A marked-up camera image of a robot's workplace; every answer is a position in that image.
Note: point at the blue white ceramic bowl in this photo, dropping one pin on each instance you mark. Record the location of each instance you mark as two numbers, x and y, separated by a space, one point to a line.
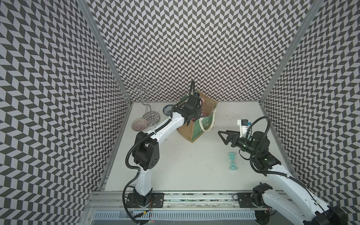
167 109

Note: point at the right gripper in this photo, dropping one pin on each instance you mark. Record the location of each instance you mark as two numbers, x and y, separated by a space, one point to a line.
233 136

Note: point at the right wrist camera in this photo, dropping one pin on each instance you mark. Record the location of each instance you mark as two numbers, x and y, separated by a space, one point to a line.
244 128

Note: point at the metal base rail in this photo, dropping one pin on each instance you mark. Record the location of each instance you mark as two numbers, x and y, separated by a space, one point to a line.
172 200

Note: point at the silver wire stand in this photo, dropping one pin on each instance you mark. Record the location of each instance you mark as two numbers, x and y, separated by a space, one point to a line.
143 92

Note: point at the green canvas Christmas bag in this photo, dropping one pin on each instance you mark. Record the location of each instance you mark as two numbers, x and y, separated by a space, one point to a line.
196 128

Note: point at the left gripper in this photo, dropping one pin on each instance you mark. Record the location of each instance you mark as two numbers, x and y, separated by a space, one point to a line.
198 112

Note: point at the pink hourglass front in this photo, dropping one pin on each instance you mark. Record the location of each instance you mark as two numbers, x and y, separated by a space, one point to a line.
204 114

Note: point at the pink glass bowl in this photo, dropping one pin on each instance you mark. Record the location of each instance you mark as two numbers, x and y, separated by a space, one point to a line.
139 124

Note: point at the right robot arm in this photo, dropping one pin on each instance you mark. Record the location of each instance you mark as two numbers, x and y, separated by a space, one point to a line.
304 207

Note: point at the green hourglass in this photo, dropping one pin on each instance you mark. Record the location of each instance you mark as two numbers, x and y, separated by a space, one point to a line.
232 158

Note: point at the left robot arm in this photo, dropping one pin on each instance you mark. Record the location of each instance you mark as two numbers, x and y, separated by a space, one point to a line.
144 154

